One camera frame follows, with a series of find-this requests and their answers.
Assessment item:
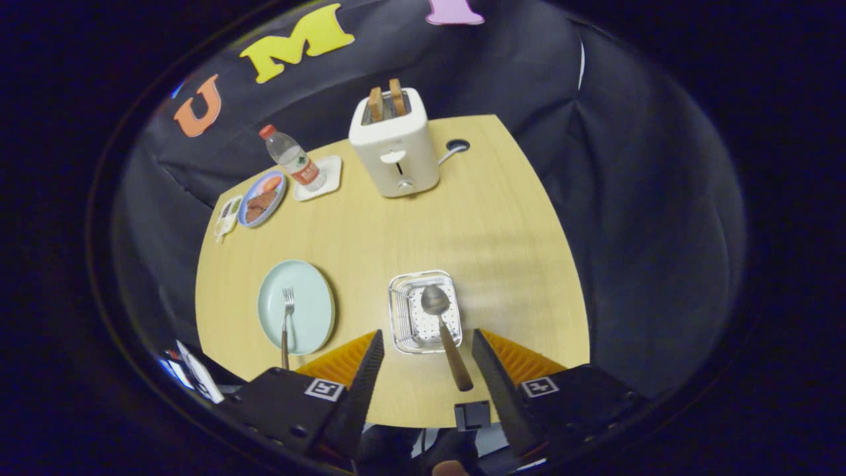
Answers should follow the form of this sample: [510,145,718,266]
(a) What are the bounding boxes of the clear perforated basket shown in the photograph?
[388,270,463,354]

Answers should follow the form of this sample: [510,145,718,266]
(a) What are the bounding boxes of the wooden handled fork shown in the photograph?
[281,287,295,371]

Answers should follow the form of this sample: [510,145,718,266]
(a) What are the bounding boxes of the blue plate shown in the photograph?
[237,171,288,229]

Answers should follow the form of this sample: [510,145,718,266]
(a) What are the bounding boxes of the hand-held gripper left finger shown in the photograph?
[221,329,385,460]

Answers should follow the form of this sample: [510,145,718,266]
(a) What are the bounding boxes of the clear water bottle red cap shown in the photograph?
[258,124,327,192]

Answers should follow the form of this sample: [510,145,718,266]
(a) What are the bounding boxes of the white sauce dish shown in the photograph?
[213,195,244,243]

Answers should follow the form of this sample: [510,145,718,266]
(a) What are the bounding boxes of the pale green plate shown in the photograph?
[257,259,336,356]

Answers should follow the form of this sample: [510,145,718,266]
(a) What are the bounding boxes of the white square coaster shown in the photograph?
[293,155,343,202]

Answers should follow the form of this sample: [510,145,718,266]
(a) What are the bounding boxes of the brown meat slices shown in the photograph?
[245,190,278,223]

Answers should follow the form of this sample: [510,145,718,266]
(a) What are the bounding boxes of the black backdrop cloth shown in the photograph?
[109,0,748,411]

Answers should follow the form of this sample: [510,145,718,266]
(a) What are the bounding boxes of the white paper booklet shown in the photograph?
[159,340,225,404]

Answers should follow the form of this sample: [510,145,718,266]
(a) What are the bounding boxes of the wooden handled spoon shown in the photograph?
[420,285,475,392]

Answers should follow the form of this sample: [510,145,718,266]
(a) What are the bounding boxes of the black table clamp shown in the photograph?
[453,401,492,432]

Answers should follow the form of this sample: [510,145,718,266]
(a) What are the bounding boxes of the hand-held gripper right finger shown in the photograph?
[471,329,652,460]

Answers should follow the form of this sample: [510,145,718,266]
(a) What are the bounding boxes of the white toaster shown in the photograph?
[348,88,442,198]

